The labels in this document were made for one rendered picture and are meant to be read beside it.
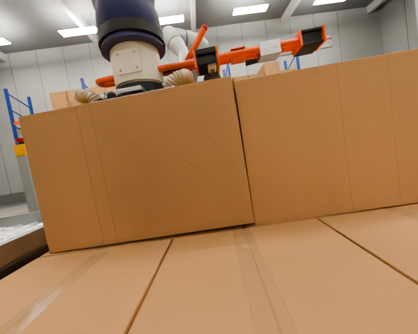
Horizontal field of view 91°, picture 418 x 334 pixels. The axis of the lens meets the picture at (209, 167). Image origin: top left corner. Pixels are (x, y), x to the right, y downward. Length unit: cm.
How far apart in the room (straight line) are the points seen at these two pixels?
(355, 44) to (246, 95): 1221
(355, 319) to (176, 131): 49
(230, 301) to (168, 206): 32
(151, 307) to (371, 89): 69
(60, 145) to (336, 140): 75
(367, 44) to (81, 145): 1288
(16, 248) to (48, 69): 1109
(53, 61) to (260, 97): 1134
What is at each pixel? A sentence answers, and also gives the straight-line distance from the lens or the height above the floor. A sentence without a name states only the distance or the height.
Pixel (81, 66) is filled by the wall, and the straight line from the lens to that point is 1113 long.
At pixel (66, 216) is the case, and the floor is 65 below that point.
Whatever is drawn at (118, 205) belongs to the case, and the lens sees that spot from 64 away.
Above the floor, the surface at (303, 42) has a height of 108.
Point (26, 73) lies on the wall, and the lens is 1219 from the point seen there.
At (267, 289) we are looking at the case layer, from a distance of 37.
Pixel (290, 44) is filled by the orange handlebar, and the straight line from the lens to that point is 84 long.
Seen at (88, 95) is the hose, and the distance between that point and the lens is 77.
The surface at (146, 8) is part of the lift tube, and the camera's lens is 86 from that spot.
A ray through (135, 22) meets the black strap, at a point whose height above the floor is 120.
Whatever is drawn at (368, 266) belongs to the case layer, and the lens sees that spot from 44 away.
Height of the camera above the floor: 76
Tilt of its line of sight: 4 degrees down
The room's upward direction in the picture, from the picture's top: 9 degrees counter-clockwise
